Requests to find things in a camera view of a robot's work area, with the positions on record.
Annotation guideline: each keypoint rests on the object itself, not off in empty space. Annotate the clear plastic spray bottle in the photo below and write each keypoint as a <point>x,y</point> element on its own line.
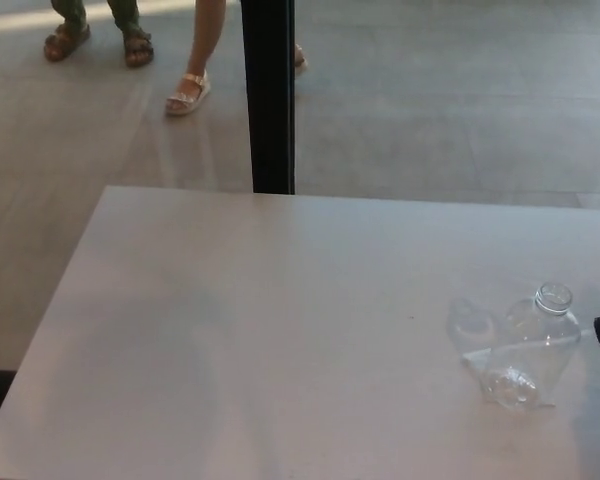
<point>540,345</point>

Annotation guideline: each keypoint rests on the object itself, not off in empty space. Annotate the white sandal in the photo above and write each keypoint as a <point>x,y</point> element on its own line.
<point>187,95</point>
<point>300,57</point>

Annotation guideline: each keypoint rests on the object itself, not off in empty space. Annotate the bare lower leg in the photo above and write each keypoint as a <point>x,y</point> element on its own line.
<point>205,40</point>

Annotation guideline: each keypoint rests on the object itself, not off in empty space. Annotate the green trouser leg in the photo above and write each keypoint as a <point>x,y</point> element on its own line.
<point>124,15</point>
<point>70,12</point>

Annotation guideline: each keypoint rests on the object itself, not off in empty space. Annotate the black vertical window post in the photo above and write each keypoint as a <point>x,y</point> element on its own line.
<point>270,100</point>

